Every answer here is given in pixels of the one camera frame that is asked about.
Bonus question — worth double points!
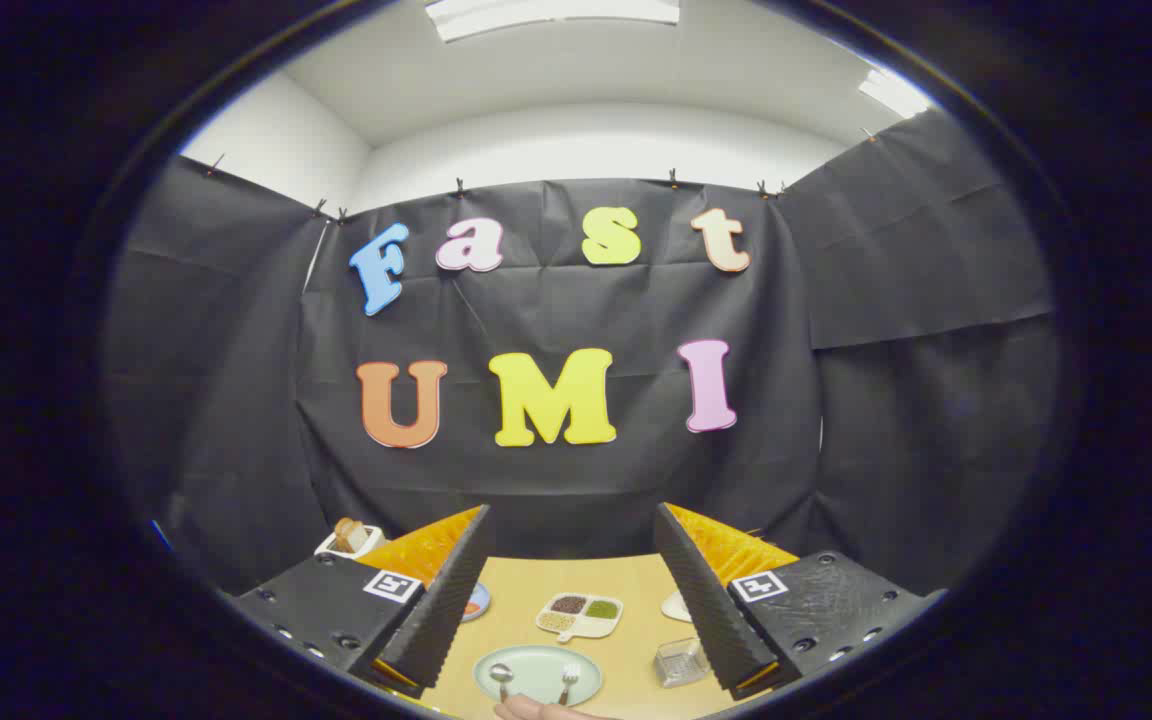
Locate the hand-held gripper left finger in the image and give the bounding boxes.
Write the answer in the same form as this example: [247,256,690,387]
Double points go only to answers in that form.
[231,503,493,701]

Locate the metal wire cutlery basket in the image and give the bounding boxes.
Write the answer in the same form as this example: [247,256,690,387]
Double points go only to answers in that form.
[654,638,712,689]

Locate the small ceiling light panel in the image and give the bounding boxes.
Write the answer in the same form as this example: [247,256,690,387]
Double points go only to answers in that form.
[858,68,932,119]

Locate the pale green round plate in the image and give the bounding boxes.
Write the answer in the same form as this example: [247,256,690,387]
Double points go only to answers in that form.
[473,644,604,708]

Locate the white divided snack tray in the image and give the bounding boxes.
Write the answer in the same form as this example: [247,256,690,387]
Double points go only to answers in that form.
[535,592,625,643]

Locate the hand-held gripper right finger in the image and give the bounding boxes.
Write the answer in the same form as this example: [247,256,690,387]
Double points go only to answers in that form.
[652,502,945,701]

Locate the long ceiling light panel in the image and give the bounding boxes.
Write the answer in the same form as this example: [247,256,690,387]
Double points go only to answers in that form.
[424,0,682,43]

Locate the row of black cloth clips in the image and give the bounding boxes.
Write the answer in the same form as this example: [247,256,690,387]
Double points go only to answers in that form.
[206,125,877,221]

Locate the white toaster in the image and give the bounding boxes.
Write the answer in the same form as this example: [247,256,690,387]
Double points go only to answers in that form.
[314,525,385,561]

